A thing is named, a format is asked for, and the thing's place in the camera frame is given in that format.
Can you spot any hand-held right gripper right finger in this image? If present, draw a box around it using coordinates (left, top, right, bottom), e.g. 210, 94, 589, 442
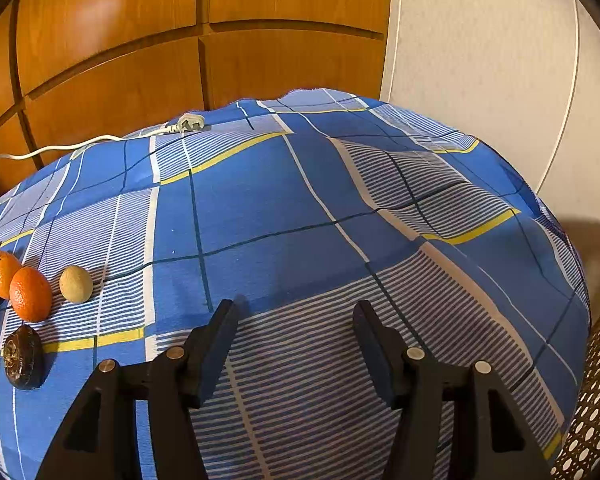
352, 300, 553, 480

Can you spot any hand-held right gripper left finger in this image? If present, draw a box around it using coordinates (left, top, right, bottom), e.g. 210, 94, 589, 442
34, 299, 241, 480

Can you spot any tan oval fruit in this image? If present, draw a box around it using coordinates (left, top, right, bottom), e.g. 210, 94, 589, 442
59, 265, 94, 304

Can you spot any dark brown round fruit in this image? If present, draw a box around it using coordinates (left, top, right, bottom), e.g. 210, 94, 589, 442
2, 324, 45, 390

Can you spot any large orange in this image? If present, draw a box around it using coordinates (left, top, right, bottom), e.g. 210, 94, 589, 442
9, 266, 54, 323

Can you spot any blue plaid tablecloth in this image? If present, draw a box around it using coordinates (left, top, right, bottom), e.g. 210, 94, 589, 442
0, 87, 592, 480

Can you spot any white power cable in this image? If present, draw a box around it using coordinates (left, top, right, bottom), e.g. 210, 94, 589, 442
0, 114, 207, 213

